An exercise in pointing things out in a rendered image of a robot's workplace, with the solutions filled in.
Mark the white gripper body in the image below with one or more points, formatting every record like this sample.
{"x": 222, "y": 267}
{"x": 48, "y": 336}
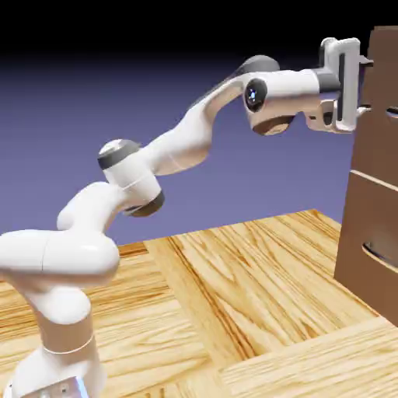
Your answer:
{"x": 350, "y": 80}

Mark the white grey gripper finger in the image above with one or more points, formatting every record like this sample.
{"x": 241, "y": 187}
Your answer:
{"x": 365, "y": 61}
{"x": 362, "y": 110}

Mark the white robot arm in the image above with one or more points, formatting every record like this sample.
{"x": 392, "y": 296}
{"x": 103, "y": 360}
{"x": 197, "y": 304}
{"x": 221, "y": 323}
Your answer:
{"x": 183, "y": 146}

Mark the brown drawer front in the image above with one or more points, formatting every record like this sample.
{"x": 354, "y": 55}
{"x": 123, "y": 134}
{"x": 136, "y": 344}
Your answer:
{"x": 360, "y": 217}
{"x": 377, "y": 143}

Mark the brown wooden cabinet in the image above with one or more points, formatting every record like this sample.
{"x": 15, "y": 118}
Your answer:
{"x": 373, "y": 202}

